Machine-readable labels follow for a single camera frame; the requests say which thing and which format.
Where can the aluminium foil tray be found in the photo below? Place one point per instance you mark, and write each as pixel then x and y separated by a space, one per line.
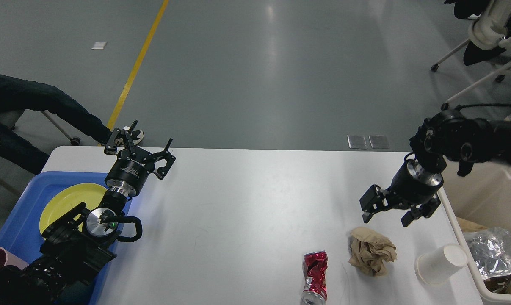
pixel 491 251

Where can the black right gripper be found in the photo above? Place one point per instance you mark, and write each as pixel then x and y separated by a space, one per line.
pixel 412 187

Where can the crushed red soda can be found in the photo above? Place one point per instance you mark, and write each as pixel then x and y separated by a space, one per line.
pixel 315 290

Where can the beige plastic bin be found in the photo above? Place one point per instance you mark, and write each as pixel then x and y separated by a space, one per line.
pixel 482 197

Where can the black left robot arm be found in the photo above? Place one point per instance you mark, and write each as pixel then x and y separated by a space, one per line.
pixel 76 245

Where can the yellow plastic plate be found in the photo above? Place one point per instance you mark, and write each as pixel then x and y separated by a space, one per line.
pixel 89 193

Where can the metal floor plate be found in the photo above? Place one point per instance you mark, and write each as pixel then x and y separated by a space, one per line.
pixel 357 142
pixel 379 142

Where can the white paper cup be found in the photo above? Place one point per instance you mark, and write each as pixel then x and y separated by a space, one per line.
pixel 437 266

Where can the white office chair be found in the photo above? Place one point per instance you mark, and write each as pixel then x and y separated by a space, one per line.
pixel 487 33

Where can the brown paper wad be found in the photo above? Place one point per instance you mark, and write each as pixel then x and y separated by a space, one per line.
pixel 370 251

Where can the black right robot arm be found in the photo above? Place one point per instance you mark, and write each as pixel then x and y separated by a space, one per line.
pixel 447 136

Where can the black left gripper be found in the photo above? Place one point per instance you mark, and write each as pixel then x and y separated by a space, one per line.
pixel 133 165

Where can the brown paper bag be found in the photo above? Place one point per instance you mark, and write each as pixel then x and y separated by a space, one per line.
pixel 467 226

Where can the seated person in jeans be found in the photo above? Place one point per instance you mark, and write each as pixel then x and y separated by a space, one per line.
pixel 18 94

